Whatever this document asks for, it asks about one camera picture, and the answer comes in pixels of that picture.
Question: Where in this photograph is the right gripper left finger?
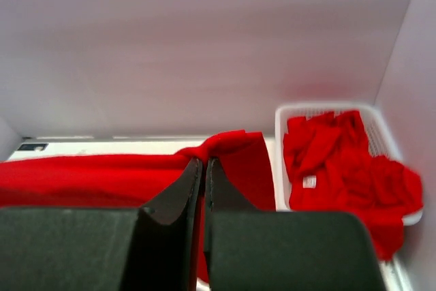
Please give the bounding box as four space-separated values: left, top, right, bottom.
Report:
1 159 202 290

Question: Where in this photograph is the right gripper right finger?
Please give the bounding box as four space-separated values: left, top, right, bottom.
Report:
204 158 386 290

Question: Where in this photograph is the red t shirt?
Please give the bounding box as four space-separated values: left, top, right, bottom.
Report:
1 130 275 277

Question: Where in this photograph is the red shirts pile in basket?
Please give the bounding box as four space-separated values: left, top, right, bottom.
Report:
283 110 423 261

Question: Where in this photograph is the blue table label sticker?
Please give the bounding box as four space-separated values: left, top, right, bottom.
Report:
17 142 48 151

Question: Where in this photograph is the white plastic basket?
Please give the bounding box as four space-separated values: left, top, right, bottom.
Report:
275 102 423 226

